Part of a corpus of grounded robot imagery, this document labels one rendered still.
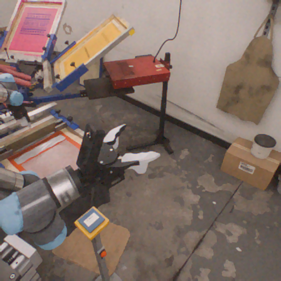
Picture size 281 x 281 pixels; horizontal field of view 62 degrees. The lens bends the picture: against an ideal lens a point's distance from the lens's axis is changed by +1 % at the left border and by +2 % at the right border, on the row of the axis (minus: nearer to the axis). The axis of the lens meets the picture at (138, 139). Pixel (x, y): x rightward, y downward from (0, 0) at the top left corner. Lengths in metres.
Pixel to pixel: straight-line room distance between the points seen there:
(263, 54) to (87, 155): 2.25
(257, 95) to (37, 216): 2.44
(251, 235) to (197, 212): 0.50
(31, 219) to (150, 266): 1.74
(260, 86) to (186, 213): 1.46
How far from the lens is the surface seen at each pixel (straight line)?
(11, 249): 1.04
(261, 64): 2.60
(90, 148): 0.50
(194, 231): 2.37
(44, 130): 1.77
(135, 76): 2.24
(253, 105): 2.75
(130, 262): 2.20
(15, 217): 0.53
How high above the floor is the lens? 2.04
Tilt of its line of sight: 40 degrees down
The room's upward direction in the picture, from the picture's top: straight up
